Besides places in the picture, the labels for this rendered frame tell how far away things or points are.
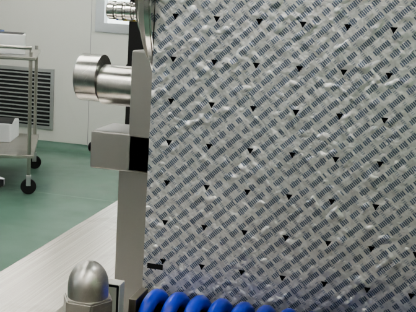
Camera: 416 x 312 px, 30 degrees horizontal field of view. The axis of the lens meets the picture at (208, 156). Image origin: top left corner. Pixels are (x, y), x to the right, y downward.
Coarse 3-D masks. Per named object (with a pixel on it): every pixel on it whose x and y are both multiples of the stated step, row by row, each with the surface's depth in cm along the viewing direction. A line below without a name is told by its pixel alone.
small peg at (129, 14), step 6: (108, 6) 59; (114, 6) 59; (120, 6) 59; (126, 6) 58; (132, 6) 58; (108, 12) 59; (114, 12) 59; (120, 12) 59; (126, 12) 58; (132, 12) 58; (108, 18) 59; (114, 18) 59; (120, 18) 59; (126, 18) 59; (132, 18) 59
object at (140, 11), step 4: (140, 0) 54; (140, 4) 55; (140, 8) 55; (140, 12) 55; (140, 16) 55; (140, 20) 55; (140, 24) 55; (140, 28) 55; (144, 28) 55; (140, 32) 56; (144, 32) 56; (144, 36) 56; (144, 40) 56; (144, 44) 56; (144, 48) 57; (148, 56) 57
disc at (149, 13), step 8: (144, 0) 53; (152, 0) 53; (144, 8) 53; (152, 8) 53; (144, 16) 53; (152, 16) 53; (144, 24) 53; (152, 24) 54; (152, 32) 54; (152, 40) 54; (152, 48) 54; (152, 56) 55; (152, 64) 55
